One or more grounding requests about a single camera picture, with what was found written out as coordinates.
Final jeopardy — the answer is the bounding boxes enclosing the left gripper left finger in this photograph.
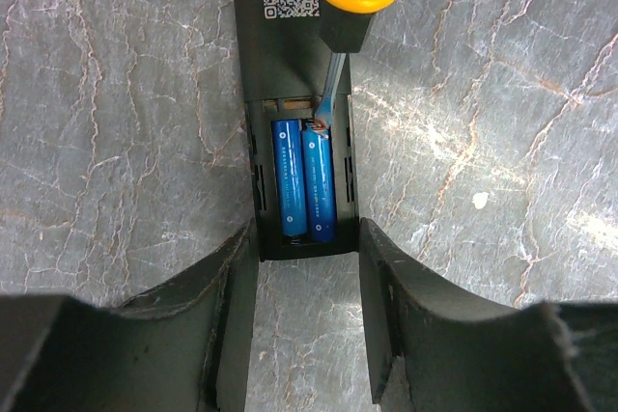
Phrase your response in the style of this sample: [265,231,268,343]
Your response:
[1,222,259,411]

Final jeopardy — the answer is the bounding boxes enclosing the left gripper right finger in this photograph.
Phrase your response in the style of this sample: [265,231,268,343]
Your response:
[359,219,617,411]

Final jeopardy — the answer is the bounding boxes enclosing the blue battery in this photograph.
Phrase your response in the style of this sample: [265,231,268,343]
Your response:
[271,120,308,241]
[301,125,336,242]

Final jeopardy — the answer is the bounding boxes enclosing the black remote control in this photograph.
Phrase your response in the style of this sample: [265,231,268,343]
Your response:
[234,0,359,261]

